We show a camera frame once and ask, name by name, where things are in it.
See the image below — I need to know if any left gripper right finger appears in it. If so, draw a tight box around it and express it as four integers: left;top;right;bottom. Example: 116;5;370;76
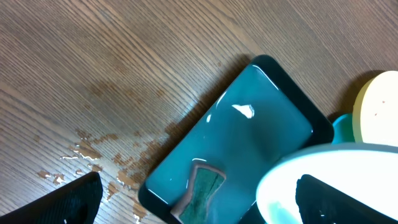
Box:
295;174;397;224

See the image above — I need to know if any light blue plate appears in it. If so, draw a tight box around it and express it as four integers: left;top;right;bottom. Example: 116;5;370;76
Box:
256;142;397;223

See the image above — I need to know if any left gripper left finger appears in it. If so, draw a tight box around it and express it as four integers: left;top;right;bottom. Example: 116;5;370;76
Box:
1;172;103;224

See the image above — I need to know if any yellow plate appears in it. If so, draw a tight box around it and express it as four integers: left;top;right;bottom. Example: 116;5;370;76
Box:
352;71;397;147

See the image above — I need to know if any teal plastic tray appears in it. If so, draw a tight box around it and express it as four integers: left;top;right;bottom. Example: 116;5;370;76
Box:
331;113;355;144

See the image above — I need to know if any green orange sponge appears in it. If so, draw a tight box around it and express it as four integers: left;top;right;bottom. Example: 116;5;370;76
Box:
170;162;226;224

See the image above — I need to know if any black water tray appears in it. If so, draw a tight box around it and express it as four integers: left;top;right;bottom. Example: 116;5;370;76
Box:
138;55;334;223

